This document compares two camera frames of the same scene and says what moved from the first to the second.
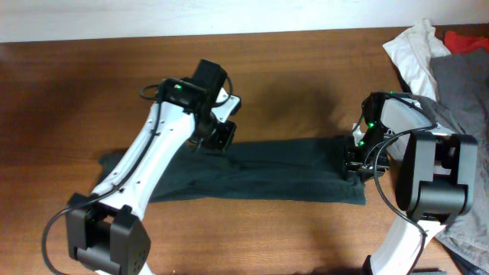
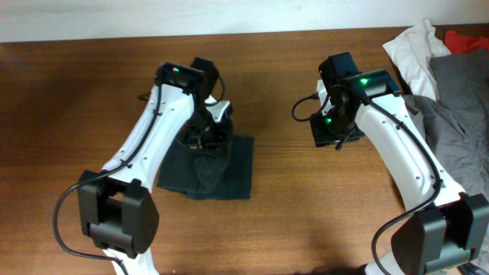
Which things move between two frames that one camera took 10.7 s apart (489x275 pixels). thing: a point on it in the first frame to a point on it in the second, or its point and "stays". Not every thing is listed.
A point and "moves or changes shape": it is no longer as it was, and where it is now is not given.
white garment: x=412 y=52 stays
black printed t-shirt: x=308 y=170 moves or changes shape
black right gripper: x=350 y=157 to x=322 y=137
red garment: x=455 y=43 stays
